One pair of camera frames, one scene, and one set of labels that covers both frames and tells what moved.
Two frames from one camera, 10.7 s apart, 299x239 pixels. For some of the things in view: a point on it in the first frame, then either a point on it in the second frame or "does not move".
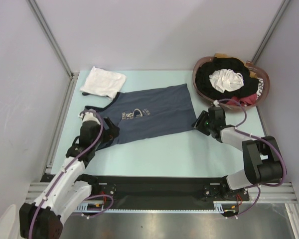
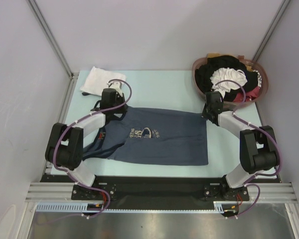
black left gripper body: x=109 y=134 -> x=120 y=110
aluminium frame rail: x=37 y=190 does not move
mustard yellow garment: x=221 y=55 -> x=213 y=55
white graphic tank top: x=103 y=82 does not move
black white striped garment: x=260 y=87 -> x=259 y=78
